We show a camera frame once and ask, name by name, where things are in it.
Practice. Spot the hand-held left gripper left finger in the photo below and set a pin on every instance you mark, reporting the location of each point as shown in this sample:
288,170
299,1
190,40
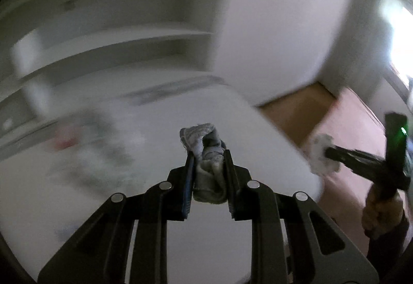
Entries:
188,189

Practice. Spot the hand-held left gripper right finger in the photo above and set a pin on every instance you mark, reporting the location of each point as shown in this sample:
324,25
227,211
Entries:
229,193

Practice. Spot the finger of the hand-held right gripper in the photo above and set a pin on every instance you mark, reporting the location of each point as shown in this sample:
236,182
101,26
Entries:
351,154
364,167

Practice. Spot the grey tissue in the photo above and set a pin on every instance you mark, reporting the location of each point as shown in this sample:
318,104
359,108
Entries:
208,171

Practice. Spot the white tissue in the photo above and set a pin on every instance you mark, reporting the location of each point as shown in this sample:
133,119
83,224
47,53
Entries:
319,155

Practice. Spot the person's right forearm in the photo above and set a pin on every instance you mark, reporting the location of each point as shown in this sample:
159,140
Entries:
387,251

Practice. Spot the person's right hand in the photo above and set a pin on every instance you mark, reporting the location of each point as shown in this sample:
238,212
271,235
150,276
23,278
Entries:
380,216

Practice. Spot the pink bed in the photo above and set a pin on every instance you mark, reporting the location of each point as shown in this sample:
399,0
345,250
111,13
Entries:
348,116

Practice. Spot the pile of paper scraps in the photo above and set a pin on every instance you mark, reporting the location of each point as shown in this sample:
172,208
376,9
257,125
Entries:
103,148

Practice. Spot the bright window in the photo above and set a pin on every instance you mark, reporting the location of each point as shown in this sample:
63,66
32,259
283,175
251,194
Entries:
398,45

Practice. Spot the white shelf unit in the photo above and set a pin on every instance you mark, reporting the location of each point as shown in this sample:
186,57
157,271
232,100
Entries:
106,35

